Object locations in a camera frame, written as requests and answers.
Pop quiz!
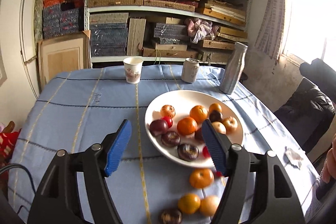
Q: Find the black jacket on chair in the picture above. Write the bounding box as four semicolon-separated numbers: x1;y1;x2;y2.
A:
274;59;335;153

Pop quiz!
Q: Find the metal storage shelf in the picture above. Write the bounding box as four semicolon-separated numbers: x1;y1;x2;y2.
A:
84;0;252;66

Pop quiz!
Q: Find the yellow-orange persimmon fruit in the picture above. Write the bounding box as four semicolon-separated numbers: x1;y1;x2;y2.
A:
178;193;201;214

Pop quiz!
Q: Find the large orange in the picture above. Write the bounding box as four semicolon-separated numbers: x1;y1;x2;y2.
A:
189;105;209;124
177;117;198;136

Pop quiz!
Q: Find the checked window curtain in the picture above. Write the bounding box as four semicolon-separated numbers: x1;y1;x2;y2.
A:
255;0;286;60

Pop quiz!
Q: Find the white paper cup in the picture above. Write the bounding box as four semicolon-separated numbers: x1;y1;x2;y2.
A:
123;57;143;84

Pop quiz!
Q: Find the dark mangosteen hidden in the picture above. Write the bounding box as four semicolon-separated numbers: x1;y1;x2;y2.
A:
159;209;183;224

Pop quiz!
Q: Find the tan round pear large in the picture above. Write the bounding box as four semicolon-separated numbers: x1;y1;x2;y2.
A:
199;195;221;217

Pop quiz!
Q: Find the silver metal bottle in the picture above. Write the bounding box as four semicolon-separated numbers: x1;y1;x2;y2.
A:
219;42;248;94

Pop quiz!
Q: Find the wooden framed panel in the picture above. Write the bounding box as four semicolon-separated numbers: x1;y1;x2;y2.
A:
38;30;91;89

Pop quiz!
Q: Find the dark red plum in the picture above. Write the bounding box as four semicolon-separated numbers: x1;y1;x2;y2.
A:
149;119;169;136
209;110;223;123

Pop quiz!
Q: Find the brown kiwi-like fruit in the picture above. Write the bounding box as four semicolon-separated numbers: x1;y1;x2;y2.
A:
212;121;227;134

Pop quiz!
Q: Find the small orange tomato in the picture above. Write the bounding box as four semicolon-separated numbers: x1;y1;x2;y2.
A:
209;103;222;114

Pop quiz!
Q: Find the pink crumpled cloth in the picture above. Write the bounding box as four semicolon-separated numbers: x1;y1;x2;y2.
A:
185;18;219;44

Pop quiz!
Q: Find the large white oval plate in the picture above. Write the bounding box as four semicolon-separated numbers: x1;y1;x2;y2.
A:
145;90;244;168

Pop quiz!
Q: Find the brown plush toy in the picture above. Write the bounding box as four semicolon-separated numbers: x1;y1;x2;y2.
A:
0;121;21;168

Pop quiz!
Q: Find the pale striped small apple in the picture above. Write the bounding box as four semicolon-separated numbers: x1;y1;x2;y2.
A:
222;116;238;134

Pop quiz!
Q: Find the person's right hand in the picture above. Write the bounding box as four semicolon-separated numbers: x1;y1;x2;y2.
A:
322;135;336;183

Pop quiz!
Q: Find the dark brown mangosteen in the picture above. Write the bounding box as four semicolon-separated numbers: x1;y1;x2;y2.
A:
177;143;199;161
161;131;181;148

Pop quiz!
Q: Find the black cable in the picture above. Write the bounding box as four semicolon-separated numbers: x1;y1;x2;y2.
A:
0;163;36;214

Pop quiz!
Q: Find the crumpled white tissue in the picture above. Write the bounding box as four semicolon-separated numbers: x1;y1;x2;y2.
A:
285;147;303;169

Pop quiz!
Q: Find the white beverage can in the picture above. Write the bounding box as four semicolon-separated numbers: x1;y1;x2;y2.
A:
181;58;199;83

